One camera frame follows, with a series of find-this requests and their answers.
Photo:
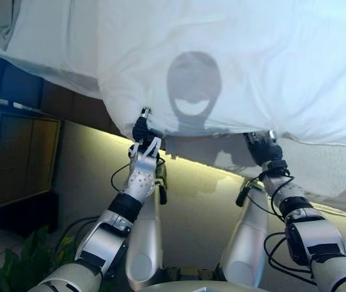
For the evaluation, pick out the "robot left hand black glove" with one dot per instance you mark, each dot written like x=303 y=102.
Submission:
x=141 y=129

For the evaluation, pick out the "silver robot right leg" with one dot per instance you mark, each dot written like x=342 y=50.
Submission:
x=249 y=240

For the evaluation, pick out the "silver robot torso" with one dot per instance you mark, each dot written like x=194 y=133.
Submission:
x=191 y=283

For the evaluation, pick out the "white bed sheet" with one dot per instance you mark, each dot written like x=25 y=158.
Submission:
x=54 y=39

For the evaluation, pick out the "wooden bedside cabinet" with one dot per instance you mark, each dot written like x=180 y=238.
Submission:
x=23 y=158

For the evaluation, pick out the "silver robot leg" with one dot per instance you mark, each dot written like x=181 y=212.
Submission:
x=249 y=240
x=145 y=237

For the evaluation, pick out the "white duvet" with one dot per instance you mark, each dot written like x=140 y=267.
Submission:
x=252 y=61

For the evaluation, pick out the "robot right hand black glove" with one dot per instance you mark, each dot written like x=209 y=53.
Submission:
x=264 y=149

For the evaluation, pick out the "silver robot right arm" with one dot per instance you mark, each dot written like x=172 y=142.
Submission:
x=316 y=240

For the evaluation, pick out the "green leafy plant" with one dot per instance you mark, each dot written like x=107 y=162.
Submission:
x=23 y=264

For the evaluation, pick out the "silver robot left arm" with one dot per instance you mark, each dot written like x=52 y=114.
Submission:
x=106 y=237

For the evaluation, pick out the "silver robot left leg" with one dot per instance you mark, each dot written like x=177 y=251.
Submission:
x=145 y=237

